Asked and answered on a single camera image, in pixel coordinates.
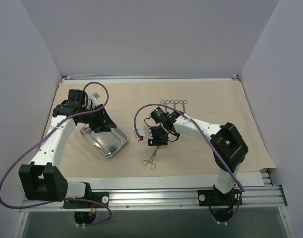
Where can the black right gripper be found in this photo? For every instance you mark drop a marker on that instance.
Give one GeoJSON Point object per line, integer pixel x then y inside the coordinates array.
{"type": "Point", "coordinates": [157, 141]}

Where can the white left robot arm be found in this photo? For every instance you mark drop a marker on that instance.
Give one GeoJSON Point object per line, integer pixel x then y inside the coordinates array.
{"type": "Point", "coordinates": [41, 178]}

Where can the aluminium front rail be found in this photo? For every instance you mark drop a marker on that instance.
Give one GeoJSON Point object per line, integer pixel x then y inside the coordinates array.
{"type": "Point", "coordinates": [186, 198]}

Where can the beige cloth wrap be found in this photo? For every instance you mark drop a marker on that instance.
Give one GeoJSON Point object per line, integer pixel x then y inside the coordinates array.
{"type": "Point", "coordinates": [129, 105]}

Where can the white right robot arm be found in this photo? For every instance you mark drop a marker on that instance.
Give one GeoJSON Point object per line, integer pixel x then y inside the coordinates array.
{"type": "Point", "coordinates": [228, 146]}

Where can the steel curved scissors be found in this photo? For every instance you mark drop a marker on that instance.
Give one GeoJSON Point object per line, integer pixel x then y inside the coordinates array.
{"type": "Point", "coordinates": [174, 103]}

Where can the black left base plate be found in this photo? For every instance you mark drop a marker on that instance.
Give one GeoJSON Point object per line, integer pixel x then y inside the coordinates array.
{"type": "Point", "coordinates": [97, 199]}

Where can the steel surgical forceps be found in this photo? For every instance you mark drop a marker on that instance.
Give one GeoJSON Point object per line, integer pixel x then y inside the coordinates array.
{"type": "Point", "coordinates": [150, 161]}

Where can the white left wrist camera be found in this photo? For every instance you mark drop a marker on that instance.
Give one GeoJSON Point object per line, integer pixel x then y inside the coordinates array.
{"type": "Point", "coordinates": [93, 98]}

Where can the steel surgical scissors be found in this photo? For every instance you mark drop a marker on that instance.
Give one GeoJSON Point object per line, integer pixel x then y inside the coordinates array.
{"type": "Point", "coordinates": [165, 103]}

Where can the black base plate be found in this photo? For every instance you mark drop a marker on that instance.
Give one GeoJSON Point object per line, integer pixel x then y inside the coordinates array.
{"type": "Point", "coordinates": [97, 199]}
{"type": "Point", "coordinates": [213, 197]}

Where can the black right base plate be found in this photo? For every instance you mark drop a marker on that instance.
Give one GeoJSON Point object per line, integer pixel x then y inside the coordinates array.
{"type": "Point", "coordinates": [213, 197]}

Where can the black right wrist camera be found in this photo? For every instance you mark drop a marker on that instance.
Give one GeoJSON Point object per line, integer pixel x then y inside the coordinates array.
{"type": "Point", "coordinates": [159, 116]}

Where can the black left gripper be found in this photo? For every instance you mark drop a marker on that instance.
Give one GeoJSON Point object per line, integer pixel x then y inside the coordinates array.
{"type": "Point", "coordinates": [98, 118]}

